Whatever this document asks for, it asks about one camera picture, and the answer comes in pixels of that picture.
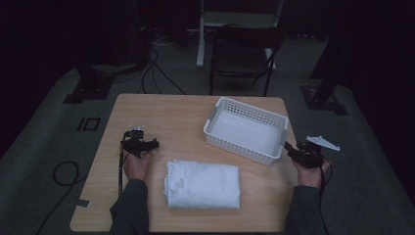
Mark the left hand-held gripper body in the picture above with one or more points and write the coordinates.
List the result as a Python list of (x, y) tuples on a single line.
[(134, 145)]

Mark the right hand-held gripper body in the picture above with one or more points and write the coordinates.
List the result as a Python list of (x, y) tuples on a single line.
[(310, 156)]

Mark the white perforated plastic basket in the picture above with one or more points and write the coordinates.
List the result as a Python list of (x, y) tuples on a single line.
[(248, 133)]

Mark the white cloth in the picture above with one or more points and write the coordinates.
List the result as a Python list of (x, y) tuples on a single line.
[(202, 184)]

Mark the person's right hand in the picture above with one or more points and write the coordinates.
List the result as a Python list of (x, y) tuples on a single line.
[(310, 176)]

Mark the person's left hand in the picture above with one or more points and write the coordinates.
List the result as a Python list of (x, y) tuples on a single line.
[(135, 168)]

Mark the black stand with flat base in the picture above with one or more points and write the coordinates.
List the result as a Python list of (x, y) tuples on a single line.
[(323, 98), (89, 86)]

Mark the grey tape piece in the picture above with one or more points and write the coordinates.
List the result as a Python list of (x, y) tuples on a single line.
[(83, 203)]

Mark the black folding chair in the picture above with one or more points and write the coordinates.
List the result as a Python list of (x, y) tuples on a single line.
[(243, 62)]

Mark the white metal stand frame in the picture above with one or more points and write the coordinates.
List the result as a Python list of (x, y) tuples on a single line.
[(200, 39)]

